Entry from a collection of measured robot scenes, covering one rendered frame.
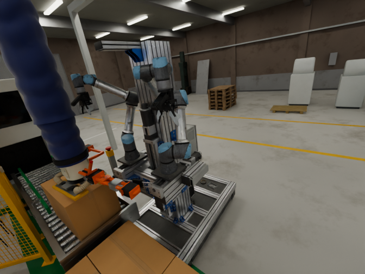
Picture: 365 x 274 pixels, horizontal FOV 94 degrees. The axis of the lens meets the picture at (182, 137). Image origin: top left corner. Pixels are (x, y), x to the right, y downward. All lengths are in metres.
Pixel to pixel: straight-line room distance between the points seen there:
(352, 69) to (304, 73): 1.17
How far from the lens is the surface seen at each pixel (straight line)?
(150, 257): 1.57
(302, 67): 7.48
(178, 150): 1.30
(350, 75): 7.29
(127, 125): 1.80
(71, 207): 1.67
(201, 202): 2.32
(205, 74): 11.88
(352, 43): 10.70
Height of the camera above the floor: 1.81
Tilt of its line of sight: 22 degrees down
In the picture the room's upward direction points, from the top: 8 degrees counter-clockwise
